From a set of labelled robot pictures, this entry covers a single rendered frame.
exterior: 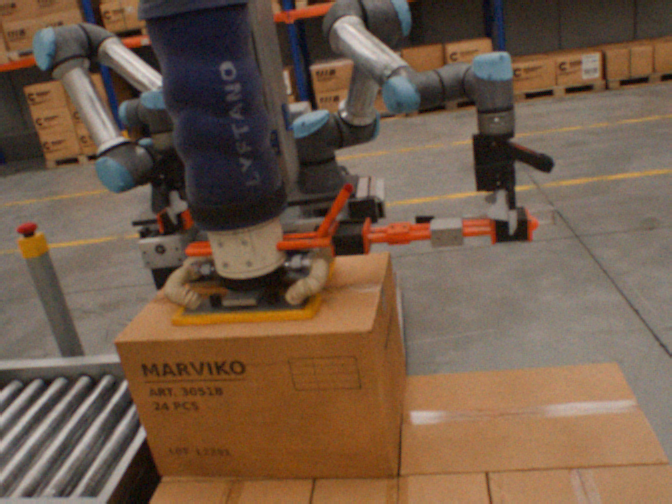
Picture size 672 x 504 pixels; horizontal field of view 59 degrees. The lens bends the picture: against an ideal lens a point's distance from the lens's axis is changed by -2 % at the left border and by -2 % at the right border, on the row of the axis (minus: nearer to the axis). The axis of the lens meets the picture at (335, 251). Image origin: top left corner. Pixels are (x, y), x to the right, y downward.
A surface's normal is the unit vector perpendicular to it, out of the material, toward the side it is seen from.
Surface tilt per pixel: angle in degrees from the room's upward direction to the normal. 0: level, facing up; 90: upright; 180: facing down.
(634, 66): 92
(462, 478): 0
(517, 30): 90
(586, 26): 90
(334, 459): 90
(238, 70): 78
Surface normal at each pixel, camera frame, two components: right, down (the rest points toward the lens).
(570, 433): -0.15, -0.92
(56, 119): -0.05, 0.39
